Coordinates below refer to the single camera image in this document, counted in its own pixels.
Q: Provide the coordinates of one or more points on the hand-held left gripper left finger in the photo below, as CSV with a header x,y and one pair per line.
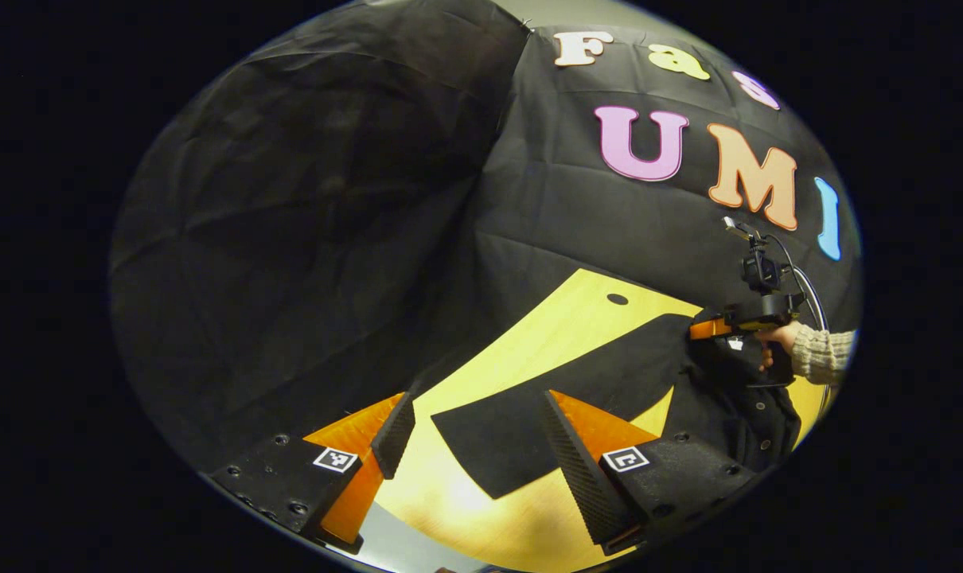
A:
x,y
394,434

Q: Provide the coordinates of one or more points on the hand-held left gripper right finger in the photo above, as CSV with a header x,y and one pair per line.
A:
x,y
577,469

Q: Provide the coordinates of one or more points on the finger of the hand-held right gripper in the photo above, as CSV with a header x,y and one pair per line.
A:
x,y
708,329

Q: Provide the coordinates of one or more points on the black coat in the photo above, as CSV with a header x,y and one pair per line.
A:
x,y
529,430

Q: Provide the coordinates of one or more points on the black backdrop cloth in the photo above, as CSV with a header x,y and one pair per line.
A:
x,y
330,239

